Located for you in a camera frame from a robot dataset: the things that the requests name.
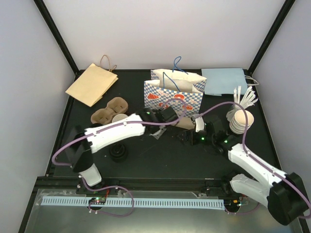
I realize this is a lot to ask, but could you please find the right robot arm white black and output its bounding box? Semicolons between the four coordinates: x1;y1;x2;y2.
177;116;311;225

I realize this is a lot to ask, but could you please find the brown kraft paper bag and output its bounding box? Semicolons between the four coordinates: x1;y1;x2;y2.
65;54;118;107

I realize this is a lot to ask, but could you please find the brown cardboard cup carrier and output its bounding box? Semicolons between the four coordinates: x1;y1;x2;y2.
90;97;128;128

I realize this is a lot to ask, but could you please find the light blue paper bag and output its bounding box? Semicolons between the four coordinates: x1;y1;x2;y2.
201;68;259;96

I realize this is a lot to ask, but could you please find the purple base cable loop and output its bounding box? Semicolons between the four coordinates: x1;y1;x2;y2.
87;185;135;217

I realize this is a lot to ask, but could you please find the small electronics board left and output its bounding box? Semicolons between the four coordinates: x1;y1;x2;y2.
88;197;106;207

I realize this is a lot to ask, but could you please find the small electronics board right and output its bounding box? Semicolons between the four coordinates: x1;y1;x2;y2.
224;199;249;209

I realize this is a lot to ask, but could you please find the blue checkered paper bag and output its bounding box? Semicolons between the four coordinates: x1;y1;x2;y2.
144;56;207;129

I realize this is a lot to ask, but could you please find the black frame post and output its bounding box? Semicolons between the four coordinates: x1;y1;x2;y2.
34;0;80;75
248;0;295;75

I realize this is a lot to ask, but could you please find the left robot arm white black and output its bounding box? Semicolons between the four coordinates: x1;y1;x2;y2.
66;107;178;194

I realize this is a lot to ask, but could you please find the right black frame post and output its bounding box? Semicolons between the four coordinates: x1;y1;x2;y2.
248;0;295;75

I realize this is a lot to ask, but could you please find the light blue slotted cable duct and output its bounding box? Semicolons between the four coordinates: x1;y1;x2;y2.
41;196;225;210

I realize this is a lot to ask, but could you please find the left black frame post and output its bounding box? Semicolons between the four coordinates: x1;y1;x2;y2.
34;0;80;75

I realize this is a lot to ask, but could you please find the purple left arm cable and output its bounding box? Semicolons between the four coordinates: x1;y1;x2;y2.
51;98;188;194

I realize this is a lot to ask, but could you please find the white paper coffee cup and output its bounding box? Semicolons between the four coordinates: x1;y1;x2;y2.
111;114;128;123

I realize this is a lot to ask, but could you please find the small electronics board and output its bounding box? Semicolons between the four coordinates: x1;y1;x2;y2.
224;199;249;209
88;197;106;207

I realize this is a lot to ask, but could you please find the stack of black lids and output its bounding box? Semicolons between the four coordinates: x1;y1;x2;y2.
109;143;128;163

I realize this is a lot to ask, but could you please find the stack of paper cups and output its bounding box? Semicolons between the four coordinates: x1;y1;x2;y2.
229;110;254;134

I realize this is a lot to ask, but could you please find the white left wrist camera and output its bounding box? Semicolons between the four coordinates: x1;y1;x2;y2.
152;126;166;140

